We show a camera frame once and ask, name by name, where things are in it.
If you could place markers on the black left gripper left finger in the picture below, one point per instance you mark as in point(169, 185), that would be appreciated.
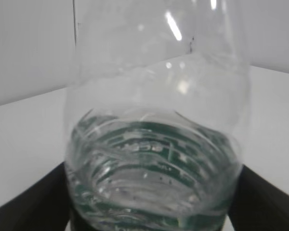
point(42, 207)

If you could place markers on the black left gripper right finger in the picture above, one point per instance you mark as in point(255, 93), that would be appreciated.
point(258, 205)

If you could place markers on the clear green-label water bottle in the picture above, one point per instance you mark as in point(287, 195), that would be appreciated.
point(156, 115)

